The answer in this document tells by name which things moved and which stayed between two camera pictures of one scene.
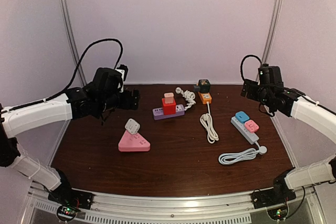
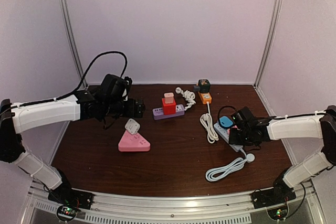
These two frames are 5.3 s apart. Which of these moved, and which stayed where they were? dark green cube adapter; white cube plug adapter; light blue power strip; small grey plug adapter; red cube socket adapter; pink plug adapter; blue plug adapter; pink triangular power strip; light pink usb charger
Moved: blue plug adapter; pink plug adapter; light blue power strip
Stayed: white cube plug adapter; light pink usb charger; pink triangular power strip; small grey plug adapter; dark green cube adapter; red cube socket adapter
